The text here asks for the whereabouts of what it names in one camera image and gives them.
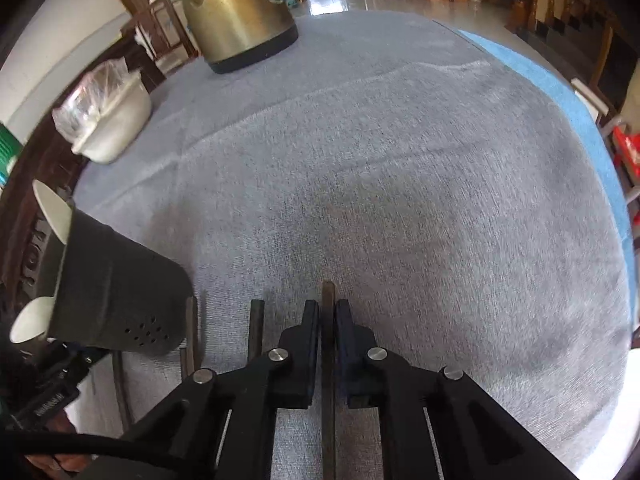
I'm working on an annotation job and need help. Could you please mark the wooden stair railing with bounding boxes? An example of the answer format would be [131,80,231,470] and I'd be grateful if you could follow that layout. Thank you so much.
[505,0,640,126]

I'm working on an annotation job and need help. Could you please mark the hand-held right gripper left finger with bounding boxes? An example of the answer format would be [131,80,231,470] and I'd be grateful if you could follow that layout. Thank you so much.
[119,300,321,480]

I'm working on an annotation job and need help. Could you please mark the dark grey utensil holder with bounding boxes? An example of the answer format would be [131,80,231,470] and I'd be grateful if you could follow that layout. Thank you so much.
[46,205,194,359]

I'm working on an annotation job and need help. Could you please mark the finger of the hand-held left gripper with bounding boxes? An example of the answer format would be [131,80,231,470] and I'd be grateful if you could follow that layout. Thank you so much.
[47,340,108,386]

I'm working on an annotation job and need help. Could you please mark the blue tablecloth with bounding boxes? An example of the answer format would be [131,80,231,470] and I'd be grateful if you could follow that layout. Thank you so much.
[457,29,637,248]

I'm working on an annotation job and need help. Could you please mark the black cable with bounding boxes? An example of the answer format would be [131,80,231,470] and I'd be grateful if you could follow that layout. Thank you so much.
[0,430,201,476]

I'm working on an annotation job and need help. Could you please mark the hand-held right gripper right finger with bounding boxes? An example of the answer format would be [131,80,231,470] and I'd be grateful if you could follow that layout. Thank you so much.
[334,300,585,480]

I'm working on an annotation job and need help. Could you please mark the grey tablecloth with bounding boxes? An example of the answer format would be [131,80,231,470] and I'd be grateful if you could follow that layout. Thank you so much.
[72,10,632,480]

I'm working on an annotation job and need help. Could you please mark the red child chair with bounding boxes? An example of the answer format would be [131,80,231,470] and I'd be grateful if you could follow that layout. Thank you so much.
[611,127,640,179]

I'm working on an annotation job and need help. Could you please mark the white bowl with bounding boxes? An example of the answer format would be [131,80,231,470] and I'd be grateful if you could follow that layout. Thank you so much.
[71,72,153,165]

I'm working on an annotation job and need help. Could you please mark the green thermos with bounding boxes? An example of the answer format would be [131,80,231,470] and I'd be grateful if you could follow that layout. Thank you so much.
[0,124,24,177]

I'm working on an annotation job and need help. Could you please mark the wooden chair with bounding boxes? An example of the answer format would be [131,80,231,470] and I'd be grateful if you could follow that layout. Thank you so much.
[149,0,198,63]

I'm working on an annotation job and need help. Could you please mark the bronze electric kettle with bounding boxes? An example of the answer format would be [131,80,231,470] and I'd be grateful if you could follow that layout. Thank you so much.
[179,0,300,75]

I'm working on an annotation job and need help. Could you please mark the white spoon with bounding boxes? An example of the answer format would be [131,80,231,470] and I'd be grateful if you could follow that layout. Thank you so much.
[32,180,75,246]
[10,296,57,345]

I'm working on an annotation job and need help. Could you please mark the clear plastic bag with bowls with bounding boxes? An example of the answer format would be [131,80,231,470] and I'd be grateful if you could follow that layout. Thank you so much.
[51,58,143,143]

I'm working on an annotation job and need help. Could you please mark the dark brown chopstick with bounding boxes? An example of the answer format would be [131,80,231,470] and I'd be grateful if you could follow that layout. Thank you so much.
[180,296,201,377]
[322,280,337,480]
[248,299,265,367]

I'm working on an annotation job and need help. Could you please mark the white stool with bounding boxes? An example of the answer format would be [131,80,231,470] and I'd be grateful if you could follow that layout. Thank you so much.
[571,77,617,126]

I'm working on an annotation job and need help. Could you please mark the person's left hand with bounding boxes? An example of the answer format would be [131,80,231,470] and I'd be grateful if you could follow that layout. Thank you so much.
[22,452,77,476]

